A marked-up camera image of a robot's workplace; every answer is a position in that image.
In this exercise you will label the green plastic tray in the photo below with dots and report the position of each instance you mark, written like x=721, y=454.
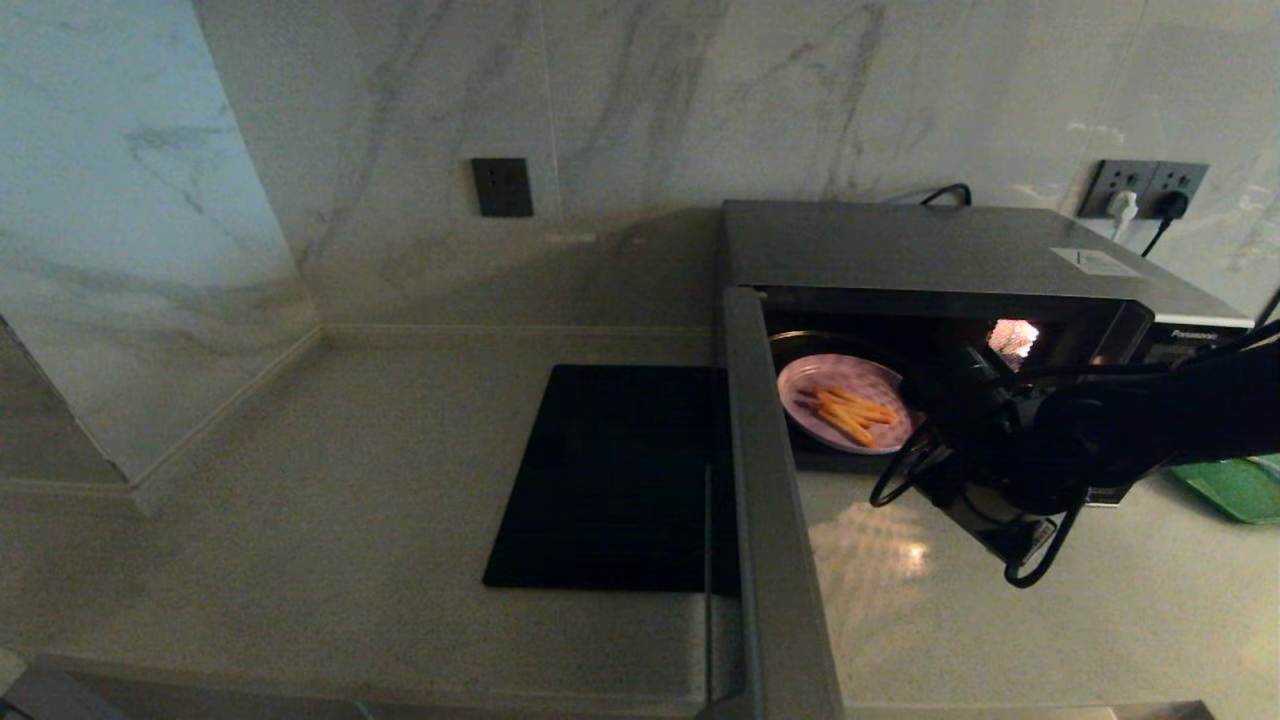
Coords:
x=1235, y=488

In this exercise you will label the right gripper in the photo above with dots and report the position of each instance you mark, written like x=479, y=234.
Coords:
x=955, y=400

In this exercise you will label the silver microwave oven body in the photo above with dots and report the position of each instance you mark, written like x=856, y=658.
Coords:
x=900, y=240

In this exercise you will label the dark double wall socket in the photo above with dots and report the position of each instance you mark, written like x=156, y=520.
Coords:
x=1150, y=175

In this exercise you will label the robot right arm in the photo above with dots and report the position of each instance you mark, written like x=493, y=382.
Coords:
x=1150, y=420

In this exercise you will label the black induction cooktop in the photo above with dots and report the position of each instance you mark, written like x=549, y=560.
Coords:
x=610, y=480

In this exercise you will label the orange french fry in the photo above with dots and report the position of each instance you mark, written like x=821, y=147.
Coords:
x=860, y=404
x=848, y=425

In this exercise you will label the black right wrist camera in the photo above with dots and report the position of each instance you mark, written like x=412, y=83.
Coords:
x=1000, y=525

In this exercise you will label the white power plug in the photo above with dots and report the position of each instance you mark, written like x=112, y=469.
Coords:
x=1123, y=210

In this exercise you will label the purple plate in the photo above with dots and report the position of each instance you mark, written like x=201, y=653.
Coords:
x=810, y=385

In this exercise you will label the dark single wall socket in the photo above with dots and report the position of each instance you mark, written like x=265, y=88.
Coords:
x=503, y=187

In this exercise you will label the white warning sticker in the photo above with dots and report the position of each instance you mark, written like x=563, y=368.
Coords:
x=1095, y=261

